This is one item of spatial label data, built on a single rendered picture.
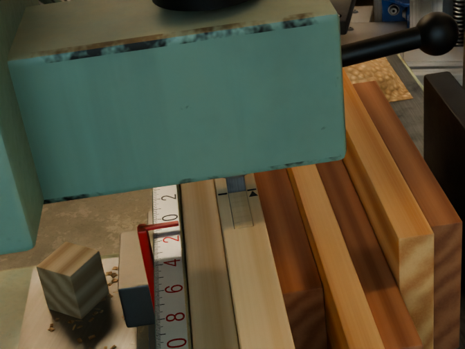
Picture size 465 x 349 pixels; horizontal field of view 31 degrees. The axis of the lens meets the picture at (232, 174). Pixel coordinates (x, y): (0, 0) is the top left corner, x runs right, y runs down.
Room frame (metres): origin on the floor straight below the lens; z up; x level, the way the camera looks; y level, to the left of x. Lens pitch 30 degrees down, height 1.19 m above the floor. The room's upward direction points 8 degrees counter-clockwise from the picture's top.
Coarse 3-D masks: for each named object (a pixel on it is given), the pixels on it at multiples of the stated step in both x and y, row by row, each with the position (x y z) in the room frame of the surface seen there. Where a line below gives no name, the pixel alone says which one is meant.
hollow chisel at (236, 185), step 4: (228, 180) 0.35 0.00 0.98; (232, 180) 0.35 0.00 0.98; (236, 180) 0.35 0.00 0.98; (240, 180) 0.35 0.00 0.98; (244, 180) 0.35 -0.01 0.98; (228, 184) 0.35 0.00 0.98; (232, 184) 0.35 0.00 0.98; (236, 184) 0.35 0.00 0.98; (240, 184) 0.35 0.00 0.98; (244, 184) 0.35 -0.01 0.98; (228, 188) 0.35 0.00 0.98; (232, 188) 0.35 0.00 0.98; (236, 188) 0.35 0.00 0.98; (240, 188) 0.35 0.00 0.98; (244, 188) 0.35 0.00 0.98; (228, 192) 0.35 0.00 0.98; (232, 192) 0.35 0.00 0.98; (236, 192) 0.35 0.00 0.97; (228, 196) 0.35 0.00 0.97; (232, 220) 0.35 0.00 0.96
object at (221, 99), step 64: (128, 0) 0.37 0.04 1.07; (256, 0) 0.35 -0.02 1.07; (320, 0) 0.34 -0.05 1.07; (64, 64) 0.32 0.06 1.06; (128, 64) 0.32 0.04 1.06; (192, 64) 0.32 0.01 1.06; (256, 64) 0.32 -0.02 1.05; (320, 64) 0.32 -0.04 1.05; (64, 128) 0.32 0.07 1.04; (128, 128) 0.32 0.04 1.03; (192, 128) 0.32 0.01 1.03; (256, 128) 0.32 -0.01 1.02; (320, 128) 0.32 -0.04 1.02; (64, 192) 0.32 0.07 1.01
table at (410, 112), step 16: (400, 64) 0.64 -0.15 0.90; (416, 80) 0.60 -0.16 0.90; (416, 96) 0.58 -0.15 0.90; (400, 112) 0.55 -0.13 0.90; (416, 112) 0.55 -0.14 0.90; (416, 128) 0.53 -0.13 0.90; (416, 144) 0.50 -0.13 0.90; (464, 288) 0.34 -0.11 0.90; (464, 304) 0.33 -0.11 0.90; (464, 320) 0.32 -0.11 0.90; (464, 336) 0.31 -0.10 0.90
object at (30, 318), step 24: (0, 288) 0.54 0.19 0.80; (24, 288) 0.53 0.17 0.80; (0, 312) 0.51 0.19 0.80; (24, 312) 0.50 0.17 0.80; (48, 312) 0.50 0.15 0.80; (96, 312) 0.49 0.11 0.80; (120, 312) 0.49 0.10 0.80; (0, 336) 0.48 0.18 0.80; (24, 336) 0.48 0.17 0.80; (48, 336) 0.47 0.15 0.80; (72, 336) 0.47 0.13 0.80; (96, 336) 0.47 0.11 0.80; (120, 336) 0.46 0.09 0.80; (144, 336) 0.46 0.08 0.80
